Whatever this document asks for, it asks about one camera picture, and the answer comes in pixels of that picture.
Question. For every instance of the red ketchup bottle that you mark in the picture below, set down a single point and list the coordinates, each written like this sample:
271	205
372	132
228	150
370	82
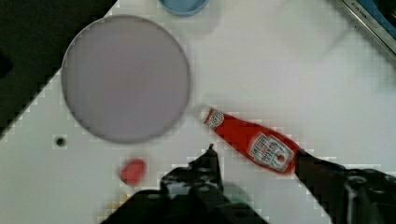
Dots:
264	146

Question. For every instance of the red toy strawberry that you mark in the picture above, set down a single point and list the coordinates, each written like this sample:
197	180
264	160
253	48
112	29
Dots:
133	171

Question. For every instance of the green mug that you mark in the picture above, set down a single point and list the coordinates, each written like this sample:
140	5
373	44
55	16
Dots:
235	193

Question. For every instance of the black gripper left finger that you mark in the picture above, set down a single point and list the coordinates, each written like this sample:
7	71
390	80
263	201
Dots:
203	171

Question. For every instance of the silver toaster oven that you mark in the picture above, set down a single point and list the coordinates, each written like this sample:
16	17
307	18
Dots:
378	17

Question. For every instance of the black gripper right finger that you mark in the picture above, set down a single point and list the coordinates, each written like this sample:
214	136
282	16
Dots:
349	196

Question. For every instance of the blue cup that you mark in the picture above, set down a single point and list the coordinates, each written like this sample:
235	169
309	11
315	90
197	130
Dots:
184	7

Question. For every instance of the grey round plate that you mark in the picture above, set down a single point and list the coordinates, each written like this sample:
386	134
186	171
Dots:
126	79

